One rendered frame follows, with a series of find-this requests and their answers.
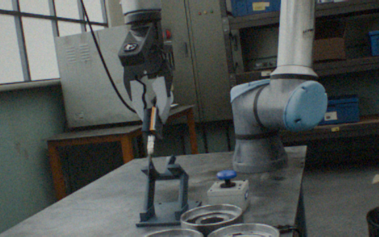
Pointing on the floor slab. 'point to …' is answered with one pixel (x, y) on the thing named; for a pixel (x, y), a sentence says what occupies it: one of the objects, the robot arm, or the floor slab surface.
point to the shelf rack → (247, 23)
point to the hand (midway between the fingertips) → (152, 118)
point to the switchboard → (201, 60)
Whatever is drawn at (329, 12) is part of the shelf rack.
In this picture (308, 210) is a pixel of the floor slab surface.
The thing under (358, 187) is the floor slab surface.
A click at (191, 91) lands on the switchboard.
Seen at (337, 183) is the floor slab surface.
